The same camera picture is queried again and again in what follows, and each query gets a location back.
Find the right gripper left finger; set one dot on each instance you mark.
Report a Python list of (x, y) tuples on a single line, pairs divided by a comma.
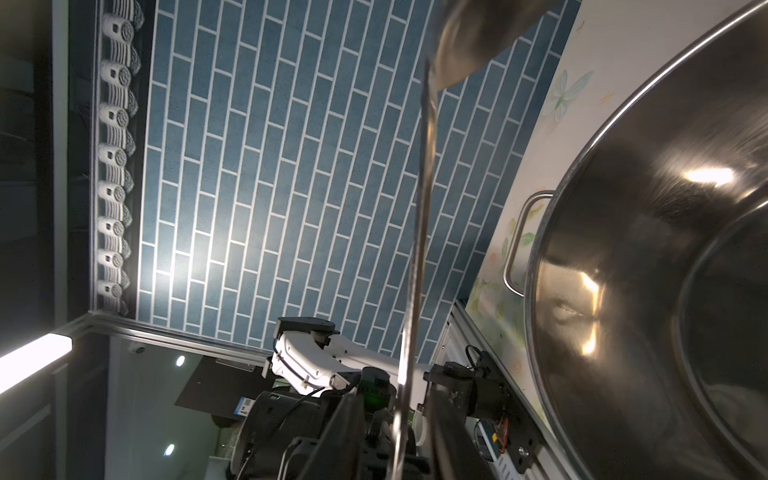
[(339, 452)]

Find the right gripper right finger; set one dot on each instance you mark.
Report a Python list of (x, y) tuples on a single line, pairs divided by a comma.
[(452, 452)]

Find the stainless steel stock pot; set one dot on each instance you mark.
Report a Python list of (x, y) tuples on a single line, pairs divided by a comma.
[(645, 297)]

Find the long steel ladle spoon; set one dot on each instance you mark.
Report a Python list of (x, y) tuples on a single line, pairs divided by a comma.
[(467, 35)]

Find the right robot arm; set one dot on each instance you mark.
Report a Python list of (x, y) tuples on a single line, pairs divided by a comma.
[(315, 367)]

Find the white LED light strip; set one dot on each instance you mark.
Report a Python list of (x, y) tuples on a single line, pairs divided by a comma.
[(27, 360)]

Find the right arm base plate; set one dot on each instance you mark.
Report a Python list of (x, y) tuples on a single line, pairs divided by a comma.
[(481, 391)]

